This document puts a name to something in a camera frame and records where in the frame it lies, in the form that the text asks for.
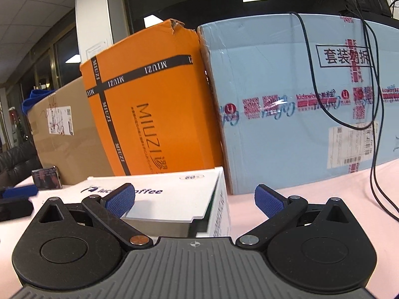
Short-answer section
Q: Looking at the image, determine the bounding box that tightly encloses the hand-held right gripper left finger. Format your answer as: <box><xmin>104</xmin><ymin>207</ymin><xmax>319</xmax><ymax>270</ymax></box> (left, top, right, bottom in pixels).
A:
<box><xmin>37</xmin><ymin>183</ymin><xmax>149</xmax><ymax>245</ymax></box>

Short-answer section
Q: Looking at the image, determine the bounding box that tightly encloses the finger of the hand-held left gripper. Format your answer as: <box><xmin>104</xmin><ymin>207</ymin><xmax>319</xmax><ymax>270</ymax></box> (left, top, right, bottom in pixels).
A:
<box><xmin>0</xmin><ymin>197</ymin><xmax>34</xmax><ymax>222</ymax></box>
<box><xmin>0</xmin><ymin>184</ymin><xmax>38</xmax><ymax>200</ymax></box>

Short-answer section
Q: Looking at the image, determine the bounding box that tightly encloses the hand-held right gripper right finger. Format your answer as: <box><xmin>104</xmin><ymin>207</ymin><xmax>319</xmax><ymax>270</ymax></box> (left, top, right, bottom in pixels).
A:
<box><xmin>235</xmin><ymin>184</ymin><xmax>351</xmax><ymax>250</ymax></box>

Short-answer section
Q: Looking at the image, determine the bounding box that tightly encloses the white corrugated plastic box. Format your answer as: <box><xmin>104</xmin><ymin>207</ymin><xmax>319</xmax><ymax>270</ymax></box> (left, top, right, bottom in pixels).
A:
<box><xmin>79</xmin><ymin>166</ymin><xmax>232</xmax><ymax>239</ymax></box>

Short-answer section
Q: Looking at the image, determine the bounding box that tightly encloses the pink desktop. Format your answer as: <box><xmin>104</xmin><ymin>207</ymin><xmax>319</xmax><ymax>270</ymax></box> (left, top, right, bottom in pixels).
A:
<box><xmin>0</xmin><ymin>159</ymin><xmax>399</xmax><ymax>299</ymax></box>

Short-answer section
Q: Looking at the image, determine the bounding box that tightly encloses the black leather chair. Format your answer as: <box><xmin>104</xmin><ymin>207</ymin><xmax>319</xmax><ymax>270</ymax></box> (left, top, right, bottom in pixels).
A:
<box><xmin>0</xmin><ymin>140</ymin><xmax>42</xmax><ymax>187</ymax></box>

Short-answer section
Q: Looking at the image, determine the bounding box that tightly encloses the small dark printed box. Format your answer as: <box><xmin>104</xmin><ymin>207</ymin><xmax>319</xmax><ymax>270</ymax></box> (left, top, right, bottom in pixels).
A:
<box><xmin>31</xmin><ymin>166</ymin><xmax>63</xmax><ymax>190</ymax></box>

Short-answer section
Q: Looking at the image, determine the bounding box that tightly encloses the light blue cardboard box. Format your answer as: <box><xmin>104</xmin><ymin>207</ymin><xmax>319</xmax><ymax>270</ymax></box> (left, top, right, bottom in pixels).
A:
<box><xmin>197</xmin><ymin>12</ymin><xmax>399</xmax><ymax>195</ymax></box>

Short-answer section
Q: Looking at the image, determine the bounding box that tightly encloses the brown cardboard box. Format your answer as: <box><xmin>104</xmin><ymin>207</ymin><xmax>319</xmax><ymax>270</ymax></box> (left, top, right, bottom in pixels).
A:
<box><xmin>27</xmin><ymin>76</ymin><xmax>114</xmax><ymax>185</ymax></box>

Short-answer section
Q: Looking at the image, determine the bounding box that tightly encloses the blue cloth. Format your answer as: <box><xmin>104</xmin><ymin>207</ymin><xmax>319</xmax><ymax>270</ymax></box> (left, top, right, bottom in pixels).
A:
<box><xmin>22</xmin><ymin>89</ymin><xmax>58</xmax><ymax>113</ymax></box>

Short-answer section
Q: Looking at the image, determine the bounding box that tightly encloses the orange cardboard box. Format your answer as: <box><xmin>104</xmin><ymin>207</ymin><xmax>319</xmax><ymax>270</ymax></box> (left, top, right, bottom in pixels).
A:
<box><xmin>79</xmin><ymin>19</ymin><xmax>226</xmax><ymax>176</ymax></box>

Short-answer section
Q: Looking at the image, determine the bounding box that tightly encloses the black cable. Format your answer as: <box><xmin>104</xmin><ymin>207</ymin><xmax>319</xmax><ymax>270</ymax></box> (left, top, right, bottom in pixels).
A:
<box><xmin>288</xmin><ymin>0</ymin><xmax>382</xmax><ymax>130</ymax></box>
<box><xmin>343</xmin><ymin>0</ymin><xmax>399</xmax><ymax>222</ymax></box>
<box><xmin>352</xmin><ymin>0</ymin><xmax>399</xmax><ymax>215</ymax></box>

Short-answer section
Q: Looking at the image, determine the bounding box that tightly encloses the white wall notice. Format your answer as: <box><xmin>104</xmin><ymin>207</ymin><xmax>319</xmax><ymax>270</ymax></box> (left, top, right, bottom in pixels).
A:
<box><xmin>86</xmin><ymin>39</ymin><xmax>109</xmax><ymax>60</ymax></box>

